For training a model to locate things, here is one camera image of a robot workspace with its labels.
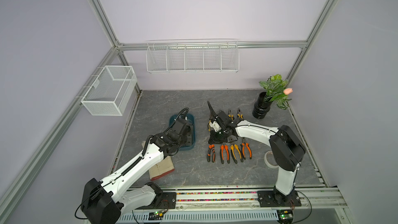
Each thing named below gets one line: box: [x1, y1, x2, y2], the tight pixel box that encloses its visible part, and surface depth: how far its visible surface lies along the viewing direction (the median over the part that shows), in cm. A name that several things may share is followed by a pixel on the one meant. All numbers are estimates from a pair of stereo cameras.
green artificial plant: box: [258, 73, 292, 110], surface depth 88 cm
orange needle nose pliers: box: [241, 142, 253, 160], surface depth 91 cm
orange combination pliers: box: [220, 144, 231, 164], surface depth 89 cm
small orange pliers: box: [206, 144, 216, 163], surface depth 88 cm
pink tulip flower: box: [282, 87, 294, 95], surface depth 83 cm
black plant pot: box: [251, 91, 273, 120], surface depth 100 cm
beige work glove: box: [148, 155, 176, 181], surface depth 84 cm
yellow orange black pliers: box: [230, 144, 244, 164], surface depth 89 cm
